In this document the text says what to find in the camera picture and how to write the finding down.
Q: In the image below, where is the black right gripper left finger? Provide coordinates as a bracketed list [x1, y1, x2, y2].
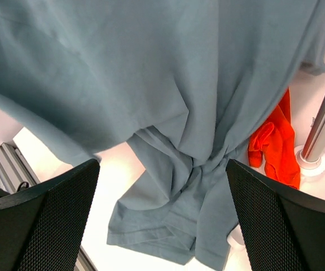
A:
[0, 159, 100, 270]

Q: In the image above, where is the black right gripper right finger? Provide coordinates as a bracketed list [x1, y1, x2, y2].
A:
[226, 159, 325, 270]

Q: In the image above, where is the orange t shirt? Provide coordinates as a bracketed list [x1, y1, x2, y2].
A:
[248, 89, 300, 189]

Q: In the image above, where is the grey blue t shirt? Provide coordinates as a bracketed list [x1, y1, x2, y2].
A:
[0, 1, 325, 270]

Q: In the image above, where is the silver clothes rack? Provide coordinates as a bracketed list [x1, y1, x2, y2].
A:
[295, 96, 325, 177]

